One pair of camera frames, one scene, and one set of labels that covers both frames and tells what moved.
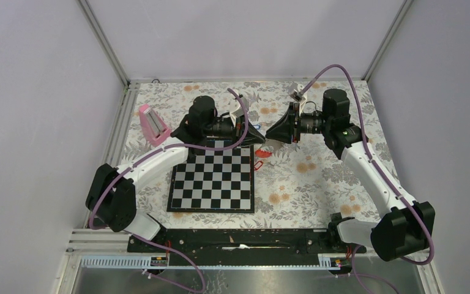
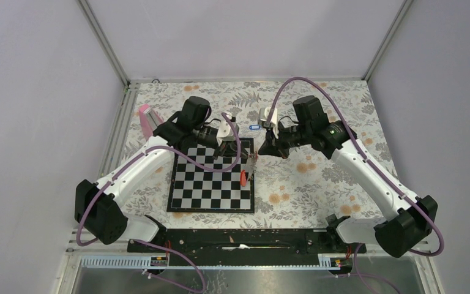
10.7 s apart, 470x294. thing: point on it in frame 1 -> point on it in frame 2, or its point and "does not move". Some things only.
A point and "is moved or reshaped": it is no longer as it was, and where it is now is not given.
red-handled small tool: [265, 151] is moved or reshaped
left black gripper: [253, 137] -> [228, 149]
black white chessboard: [215, 180] does not move
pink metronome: [153, 128] does not move
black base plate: [249, 246] does not move
